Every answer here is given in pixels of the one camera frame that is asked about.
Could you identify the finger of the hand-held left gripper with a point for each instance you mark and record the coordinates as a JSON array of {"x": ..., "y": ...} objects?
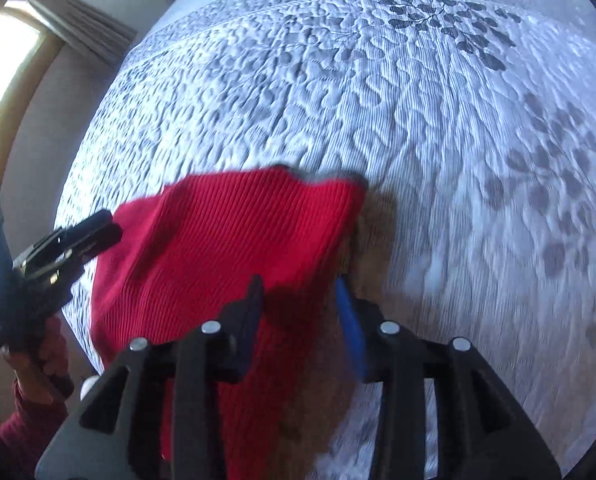
[
  {"x": 88, "y": 250},
  {"x": 73, "y": 232}
]

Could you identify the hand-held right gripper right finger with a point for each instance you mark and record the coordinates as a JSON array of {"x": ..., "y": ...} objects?
[{"x": 352, "y": 332}]

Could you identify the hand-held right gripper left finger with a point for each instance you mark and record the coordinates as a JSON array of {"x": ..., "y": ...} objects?
[{"x": 240, "y": 340}]

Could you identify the red knitted sweater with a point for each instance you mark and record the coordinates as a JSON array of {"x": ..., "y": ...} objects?
[{"x": 218, "y": 240}]

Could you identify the person's left forearm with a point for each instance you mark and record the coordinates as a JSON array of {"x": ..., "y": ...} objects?
[{"x": 28, "y": 430}]

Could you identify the person's left hand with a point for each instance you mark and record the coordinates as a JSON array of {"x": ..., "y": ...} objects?
[{"x": 55, "y": 345}]

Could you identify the white round object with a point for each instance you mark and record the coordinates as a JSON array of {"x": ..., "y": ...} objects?
[{"x": 88, "y": 387}]

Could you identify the bright window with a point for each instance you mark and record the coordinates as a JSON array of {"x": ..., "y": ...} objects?
[{"x": 3, "y": 75}]

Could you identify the beige pleated curtain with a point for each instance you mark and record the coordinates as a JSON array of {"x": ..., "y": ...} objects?
[{"x": 88, "y": 25}]

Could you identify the grey floral quilted bedspread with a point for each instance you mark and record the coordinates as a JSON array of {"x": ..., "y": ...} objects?
[{"x": 378, "y": 110}]

